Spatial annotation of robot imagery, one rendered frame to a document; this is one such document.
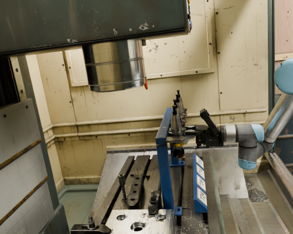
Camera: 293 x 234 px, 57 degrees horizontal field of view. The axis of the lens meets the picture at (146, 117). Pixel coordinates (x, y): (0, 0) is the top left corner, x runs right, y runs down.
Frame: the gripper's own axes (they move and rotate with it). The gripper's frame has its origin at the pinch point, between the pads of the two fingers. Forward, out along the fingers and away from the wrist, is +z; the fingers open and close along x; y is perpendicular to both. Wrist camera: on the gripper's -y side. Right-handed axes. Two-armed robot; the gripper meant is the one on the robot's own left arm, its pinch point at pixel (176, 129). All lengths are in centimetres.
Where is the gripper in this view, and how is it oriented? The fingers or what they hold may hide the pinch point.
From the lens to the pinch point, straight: 118.2
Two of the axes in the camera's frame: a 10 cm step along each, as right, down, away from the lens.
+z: -9.8, 0.3, 1.7
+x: 1.6, -2.8, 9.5
